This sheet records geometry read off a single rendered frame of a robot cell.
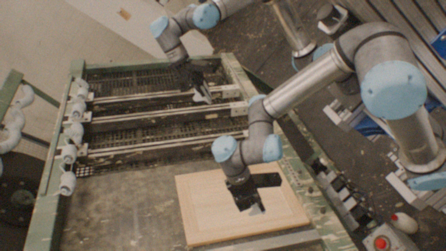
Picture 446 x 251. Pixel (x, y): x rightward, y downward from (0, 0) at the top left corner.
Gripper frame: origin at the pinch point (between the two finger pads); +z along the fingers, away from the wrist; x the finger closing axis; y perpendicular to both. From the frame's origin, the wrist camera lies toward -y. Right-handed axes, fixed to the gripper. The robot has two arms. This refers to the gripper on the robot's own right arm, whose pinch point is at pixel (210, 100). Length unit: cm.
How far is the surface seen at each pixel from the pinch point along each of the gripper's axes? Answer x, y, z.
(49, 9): -397, 370, -85
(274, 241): 17, 0, 64
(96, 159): -14, 85, 14
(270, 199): -9, 5, 64
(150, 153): -26, 63, 28
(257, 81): -180, 40, 76
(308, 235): 11, -12, 71
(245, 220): 7, 14, 59
